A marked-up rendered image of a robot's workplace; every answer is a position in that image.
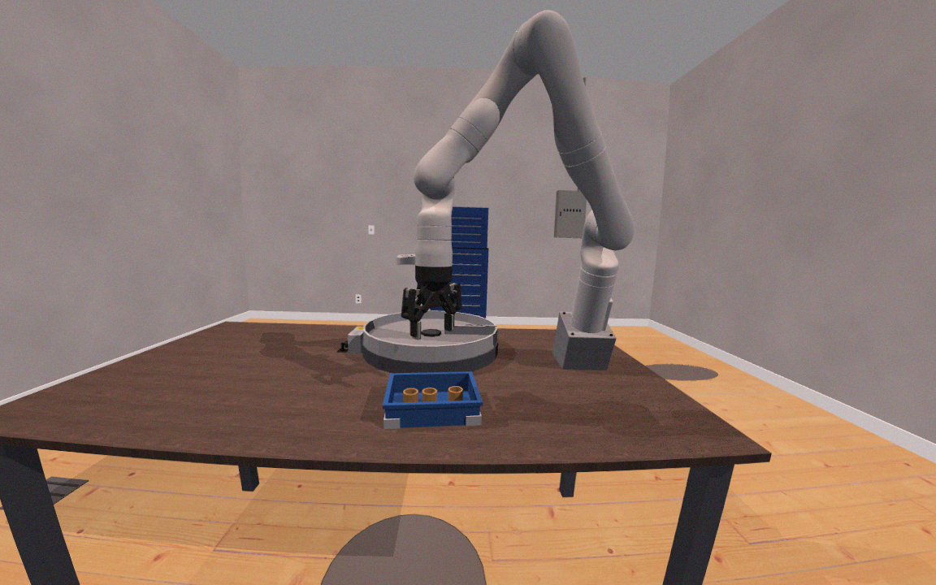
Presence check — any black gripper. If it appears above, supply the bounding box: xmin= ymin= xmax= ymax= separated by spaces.
xmin=401 ymin=266 xmax=462 ymax=340

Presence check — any blue crate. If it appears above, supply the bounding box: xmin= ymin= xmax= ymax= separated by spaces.
xmin=383 ymin=371 xmax=483 ymax=429

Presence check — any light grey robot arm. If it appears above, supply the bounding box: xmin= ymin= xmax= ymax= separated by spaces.
xmin=396 ymin=11 xmax=635 ymax=333

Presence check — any grey round turntable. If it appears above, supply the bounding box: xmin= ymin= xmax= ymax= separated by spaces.
xmin=337 ymin=310 xmax=498 ymax=373

